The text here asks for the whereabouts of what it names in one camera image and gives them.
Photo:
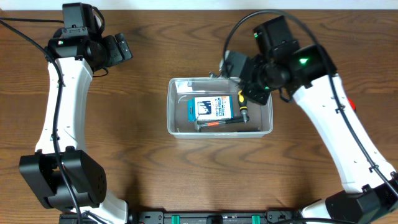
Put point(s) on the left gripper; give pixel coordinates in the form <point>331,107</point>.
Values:
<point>113,56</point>

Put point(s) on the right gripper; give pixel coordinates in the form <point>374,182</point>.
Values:
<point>260,98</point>

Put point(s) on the yellow black stubby screwdriver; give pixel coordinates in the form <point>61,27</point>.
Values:
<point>242,102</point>

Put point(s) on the silver combination wrench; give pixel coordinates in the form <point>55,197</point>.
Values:
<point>221,77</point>

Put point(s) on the blue white cardboard box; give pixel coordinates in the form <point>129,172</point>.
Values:
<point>210,108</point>

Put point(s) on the small black-handled hammer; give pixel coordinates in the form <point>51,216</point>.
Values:
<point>198,126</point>

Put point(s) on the red-handled pliers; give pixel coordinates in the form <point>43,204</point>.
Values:
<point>352,104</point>

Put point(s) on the thin black yellow screwdriver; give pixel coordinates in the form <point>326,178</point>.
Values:
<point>247,130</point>

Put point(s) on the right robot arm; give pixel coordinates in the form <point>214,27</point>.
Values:
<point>369,181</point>

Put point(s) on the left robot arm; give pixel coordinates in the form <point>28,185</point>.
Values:
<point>60,173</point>

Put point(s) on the clear plastic container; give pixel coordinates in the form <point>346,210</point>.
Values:
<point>182,90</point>

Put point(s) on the black mounting rail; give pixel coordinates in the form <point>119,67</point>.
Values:
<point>268,217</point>

